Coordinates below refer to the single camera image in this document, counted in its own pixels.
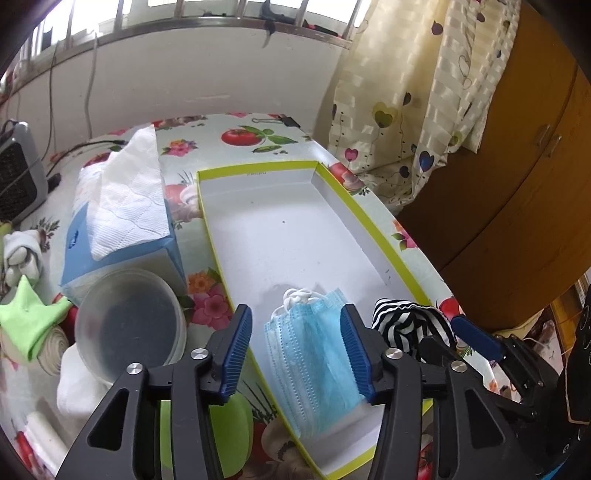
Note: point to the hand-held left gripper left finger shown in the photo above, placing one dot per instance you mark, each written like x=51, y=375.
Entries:
x=235, y=350

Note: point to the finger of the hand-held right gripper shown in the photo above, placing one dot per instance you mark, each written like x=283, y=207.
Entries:
x=475, y=337
x=436, y=347

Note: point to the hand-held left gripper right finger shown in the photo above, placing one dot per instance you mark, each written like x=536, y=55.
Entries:
x=355, y=355

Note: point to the black white striped sock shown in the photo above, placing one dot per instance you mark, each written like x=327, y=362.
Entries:
x=401, y=323

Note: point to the blue face mask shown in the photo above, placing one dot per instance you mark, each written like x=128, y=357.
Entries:
x=314, y=364

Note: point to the white box with lime rim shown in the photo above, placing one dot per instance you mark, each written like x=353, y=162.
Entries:
x=286, y=230

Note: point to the beige sock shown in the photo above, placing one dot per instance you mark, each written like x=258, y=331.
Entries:
x=53, y=348

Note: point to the bright green sock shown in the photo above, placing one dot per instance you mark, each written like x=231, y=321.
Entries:
x=27, y=318

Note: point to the green round lid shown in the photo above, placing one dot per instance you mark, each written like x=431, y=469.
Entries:
x=235, y=420

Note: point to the person's dark clothing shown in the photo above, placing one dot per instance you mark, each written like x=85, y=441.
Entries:
x=582, y=350

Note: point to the clear round plastic container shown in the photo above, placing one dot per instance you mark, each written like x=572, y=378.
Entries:
x=129, y=323

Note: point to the brown wooden cabinet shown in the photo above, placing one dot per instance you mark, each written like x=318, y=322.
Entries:
x=508, y=207

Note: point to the blue tissue box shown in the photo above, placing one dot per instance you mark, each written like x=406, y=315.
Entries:
x=124, y=272

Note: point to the white folded cloth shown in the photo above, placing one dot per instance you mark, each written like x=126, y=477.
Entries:
x=41, y=434

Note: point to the black binder clip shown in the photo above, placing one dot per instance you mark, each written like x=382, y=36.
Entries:
x=288, y=122

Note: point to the white rolled sock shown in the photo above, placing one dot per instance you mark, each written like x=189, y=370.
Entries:
x=21, y=249

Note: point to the cream heart print curtain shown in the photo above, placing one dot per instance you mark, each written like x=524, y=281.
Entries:
x=392, y=69

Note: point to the grey space heater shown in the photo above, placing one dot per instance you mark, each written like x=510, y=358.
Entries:
x=18, y=170

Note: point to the metal window railing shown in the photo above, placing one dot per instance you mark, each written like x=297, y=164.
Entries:
x=184, y=23

